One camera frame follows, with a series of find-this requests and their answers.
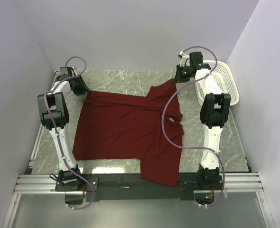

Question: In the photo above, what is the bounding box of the dark red t-shirt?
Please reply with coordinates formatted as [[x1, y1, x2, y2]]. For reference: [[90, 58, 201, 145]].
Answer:
[[73, 79, 184, 186]]

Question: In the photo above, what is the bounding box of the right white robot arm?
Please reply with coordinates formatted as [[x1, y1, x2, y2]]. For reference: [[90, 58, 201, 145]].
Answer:
[[174, 51, 231, 190]]

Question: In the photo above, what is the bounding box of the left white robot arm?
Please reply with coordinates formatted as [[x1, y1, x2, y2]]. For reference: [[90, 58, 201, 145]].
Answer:
[[37, 66, 89, 191]]

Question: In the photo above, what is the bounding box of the white plastic laundry basket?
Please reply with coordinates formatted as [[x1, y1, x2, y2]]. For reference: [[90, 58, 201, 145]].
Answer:
[[195, 61, 240, 106]]

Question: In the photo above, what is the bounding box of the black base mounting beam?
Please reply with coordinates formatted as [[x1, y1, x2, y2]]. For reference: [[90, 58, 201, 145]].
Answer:
[[49, 172, 223, 205]]

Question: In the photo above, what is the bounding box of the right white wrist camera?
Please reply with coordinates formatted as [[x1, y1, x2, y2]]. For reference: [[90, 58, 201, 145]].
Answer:
[[178, 51, 190, 67]]

